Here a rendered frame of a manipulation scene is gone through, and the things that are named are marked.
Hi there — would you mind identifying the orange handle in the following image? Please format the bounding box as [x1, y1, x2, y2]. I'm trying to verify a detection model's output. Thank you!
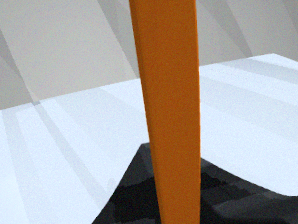
[129, 0, 201, 224]

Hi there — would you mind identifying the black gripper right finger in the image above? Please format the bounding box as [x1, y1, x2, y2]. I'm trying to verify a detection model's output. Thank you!
[200, 157, 298, 224]

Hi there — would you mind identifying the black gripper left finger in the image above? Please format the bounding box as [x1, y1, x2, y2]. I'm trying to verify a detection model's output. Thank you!
[90, 141, 161, 224]

